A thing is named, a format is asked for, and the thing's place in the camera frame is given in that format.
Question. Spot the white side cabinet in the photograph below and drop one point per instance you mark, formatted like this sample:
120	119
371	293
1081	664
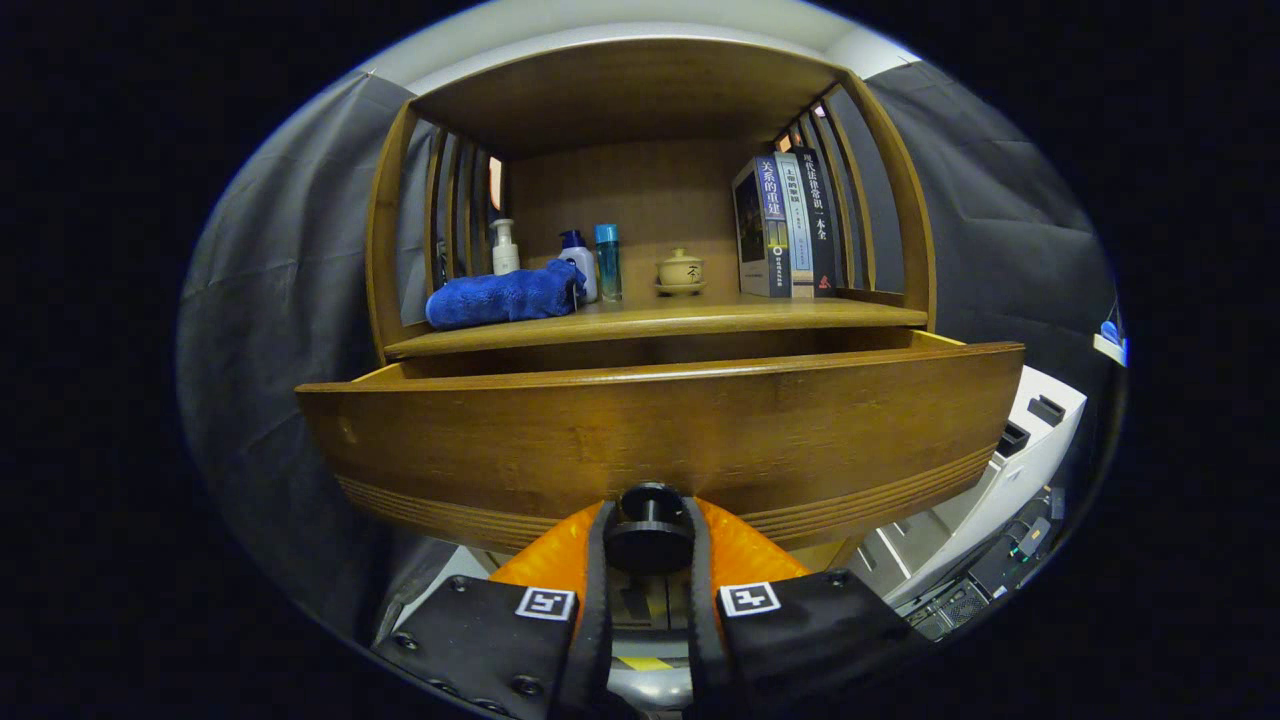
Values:
1000	480

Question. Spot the white bottle with blue cap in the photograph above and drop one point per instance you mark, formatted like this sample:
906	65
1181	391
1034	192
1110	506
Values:
582	270

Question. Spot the beige lidded teacup with saucer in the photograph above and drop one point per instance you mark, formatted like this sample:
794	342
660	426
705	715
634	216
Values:
680	270

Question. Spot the wooden cabinet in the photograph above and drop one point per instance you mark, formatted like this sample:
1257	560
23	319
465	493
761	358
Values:
620	100

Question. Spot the wooden countertop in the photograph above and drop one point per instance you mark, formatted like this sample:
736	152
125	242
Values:
700	312

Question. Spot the teal blue bottle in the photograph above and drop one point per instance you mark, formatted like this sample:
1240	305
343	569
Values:
607	265

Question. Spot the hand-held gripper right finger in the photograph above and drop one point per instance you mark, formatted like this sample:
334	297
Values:
700	620

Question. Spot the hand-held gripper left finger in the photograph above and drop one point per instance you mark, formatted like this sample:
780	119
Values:
597	620

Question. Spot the white wall shelf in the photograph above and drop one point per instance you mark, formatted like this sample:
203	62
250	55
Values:
1110	350

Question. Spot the book with blue spine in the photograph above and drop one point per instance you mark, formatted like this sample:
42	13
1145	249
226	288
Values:
770	220

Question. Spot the black computer tower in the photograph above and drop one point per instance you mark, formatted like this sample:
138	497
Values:
980	580

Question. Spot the white pump bottle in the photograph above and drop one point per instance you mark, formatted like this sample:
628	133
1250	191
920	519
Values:
505	258

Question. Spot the book with pale spine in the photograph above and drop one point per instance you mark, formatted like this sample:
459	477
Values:
797	220

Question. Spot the book with black spine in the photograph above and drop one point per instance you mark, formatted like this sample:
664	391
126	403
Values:
820	220

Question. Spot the blue towel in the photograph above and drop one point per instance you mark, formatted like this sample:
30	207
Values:
500	298

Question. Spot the wooden drawer with black knob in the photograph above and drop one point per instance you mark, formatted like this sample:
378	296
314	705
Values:
650	430

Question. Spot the small blue object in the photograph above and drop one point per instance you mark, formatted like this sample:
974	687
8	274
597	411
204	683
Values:
1110	332

